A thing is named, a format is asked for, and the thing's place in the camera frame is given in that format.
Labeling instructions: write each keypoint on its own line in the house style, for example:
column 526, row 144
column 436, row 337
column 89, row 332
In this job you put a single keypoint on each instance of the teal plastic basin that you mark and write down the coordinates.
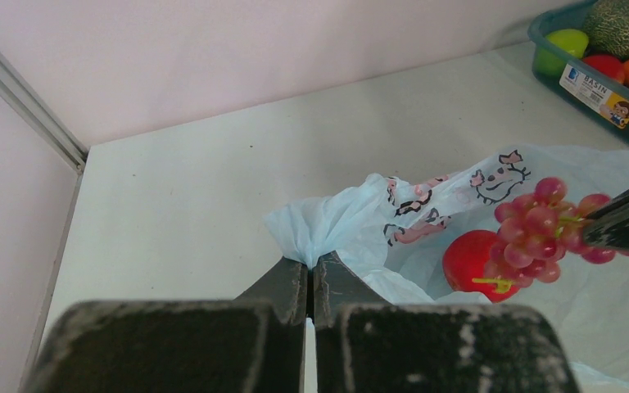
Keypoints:
column 596, row 95

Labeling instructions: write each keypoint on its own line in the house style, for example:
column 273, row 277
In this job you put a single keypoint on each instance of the red yellow fake apple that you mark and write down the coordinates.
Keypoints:
column 607, row 65

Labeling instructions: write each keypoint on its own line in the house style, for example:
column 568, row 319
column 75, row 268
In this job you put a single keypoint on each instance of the red fake grape bunch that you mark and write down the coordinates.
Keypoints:
column 536, row 231

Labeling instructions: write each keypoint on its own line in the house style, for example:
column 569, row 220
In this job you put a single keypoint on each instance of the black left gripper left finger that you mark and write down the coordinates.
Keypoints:
column 253, row 343

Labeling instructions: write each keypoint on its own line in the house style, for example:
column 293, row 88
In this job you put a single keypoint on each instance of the green fake apple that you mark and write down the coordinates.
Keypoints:
column 571, row 41

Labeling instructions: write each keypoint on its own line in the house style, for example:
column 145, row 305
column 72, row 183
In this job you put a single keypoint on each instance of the light blue printed plastic bag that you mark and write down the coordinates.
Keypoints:
column 392, row 234

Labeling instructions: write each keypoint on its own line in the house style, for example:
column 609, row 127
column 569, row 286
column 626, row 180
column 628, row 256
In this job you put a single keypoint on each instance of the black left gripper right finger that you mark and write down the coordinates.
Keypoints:
column 366, row 344

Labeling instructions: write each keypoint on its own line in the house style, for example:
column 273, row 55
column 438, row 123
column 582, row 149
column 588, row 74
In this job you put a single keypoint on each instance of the netted green fake melon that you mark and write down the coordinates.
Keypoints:
column 607, row 26

